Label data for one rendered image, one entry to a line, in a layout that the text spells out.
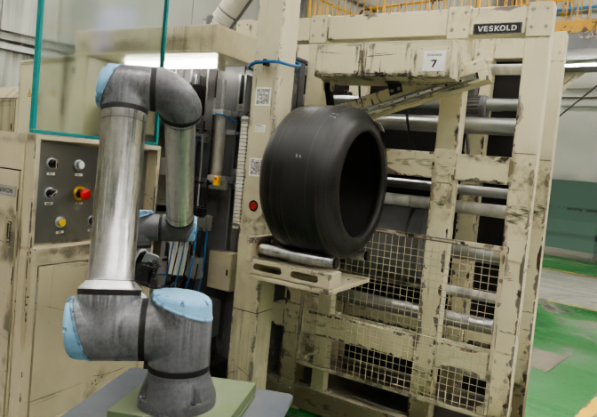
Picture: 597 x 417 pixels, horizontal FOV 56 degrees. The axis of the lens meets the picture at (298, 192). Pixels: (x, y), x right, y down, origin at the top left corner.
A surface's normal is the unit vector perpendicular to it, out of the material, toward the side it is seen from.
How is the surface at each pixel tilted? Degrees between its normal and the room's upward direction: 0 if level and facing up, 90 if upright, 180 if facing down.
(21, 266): 90
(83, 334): 81
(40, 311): 90
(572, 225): 90
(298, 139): 60
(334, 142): 67
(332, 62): 90
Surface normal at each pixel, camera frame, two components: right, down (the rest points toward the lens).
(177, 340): 0.16, 0.05
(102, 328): 0.17, -0.17
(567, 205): -0.65, -0.02
